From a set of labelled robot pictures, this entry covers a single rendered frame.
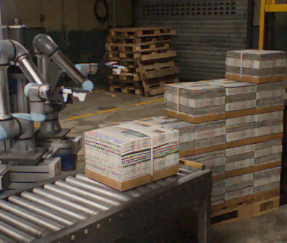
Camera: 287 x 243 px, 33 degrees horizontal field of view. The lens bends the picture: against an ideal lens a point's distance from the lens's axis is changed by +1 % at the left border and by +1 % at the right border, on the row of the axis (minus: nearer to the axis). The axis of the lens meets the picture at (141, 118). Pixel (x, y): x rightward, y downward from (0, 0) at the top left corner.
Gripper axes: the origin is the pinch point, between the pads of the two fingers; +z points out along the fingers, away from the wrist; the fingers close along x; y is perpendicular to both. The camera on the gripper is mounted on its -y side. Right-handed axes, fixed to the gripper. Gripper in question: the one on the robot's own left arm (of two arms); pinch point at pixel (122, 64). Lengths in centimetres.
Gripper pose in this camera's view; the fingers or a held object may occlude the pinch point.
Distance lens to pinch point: 348.8
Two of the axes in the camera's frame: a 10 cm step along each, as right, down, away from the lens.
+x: 3.2, 3.3, -8.9
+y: -0.3, 9.4, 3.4
